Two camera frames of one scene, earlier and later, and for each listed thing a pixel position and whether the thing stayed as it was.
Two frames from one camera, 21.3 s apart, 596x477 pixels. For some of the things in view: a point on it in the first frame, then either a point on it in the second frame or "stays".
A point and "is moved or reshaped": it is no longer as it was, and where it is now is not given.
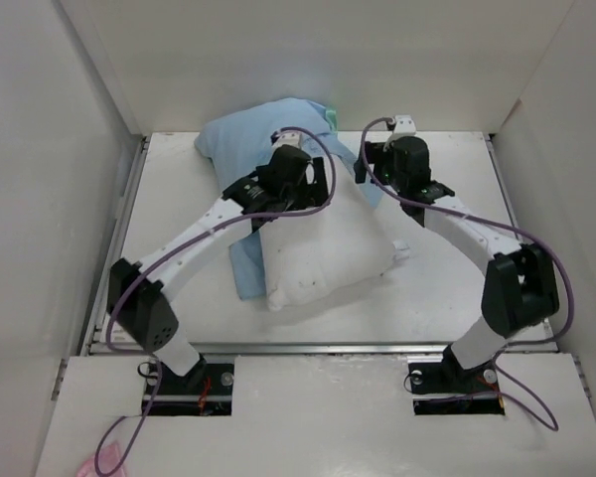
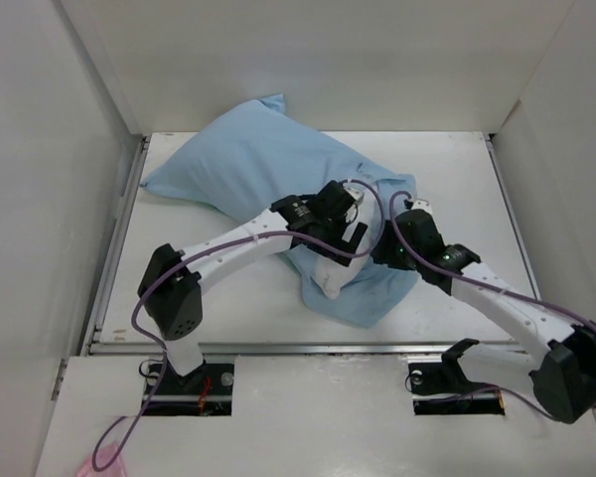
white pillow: [319, 253] is moved or reshaped
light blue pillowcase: [236, 142] is moved or reshaped
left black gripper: [314, 194] → [353, 238]
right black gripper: [375, 151] → [382, 248]
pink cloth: [108, 459] stays
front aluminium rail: [302, 347] stays
